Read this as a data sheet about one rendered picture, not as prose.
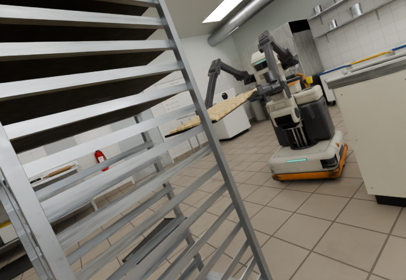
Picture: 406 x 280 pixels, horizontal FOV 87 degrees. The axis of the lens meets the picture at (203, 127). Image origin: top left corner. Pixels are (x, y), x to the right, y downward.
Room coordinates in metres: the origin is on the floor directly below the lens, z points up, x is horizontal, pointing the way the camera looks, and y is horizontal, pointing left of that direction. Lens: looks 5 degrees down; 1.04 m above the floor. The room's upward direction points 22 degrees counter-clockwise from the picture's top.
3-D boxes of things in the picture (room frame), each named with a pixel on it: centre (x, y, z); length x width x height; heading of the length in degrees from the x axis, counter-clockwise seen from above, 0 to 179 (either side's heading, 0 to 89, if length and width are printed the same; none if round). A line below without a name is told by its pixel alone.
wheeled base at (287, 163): (2.21, -0.93, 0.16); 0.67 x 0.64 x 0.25; 137
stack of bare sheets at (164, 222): (2.00, 0.79, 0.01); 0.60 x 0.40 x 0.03; 146
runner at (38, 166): (0.68, 0.21, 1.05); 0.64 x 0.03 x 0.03; 138
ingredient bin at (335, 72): (4.66, -3.15, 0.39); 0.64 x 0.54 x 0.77; 125
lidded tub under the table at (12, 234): (3.38, 3.30, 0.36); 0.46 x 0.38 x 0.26; 32
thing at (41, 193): (0.95, 0.50, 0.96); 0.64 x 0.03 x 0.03; 138
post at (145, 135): (1.19, 0.31, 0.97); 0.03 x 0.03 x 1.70; 48
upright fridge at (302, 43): (5.51, -2.45, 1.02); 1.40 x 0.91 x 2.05; 32
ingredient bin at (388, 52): (4.11, -3.50, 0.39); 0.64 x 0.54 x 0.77; 123
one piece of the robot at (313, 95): (2.27, -0.98, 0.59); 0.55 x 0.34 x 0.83; 47
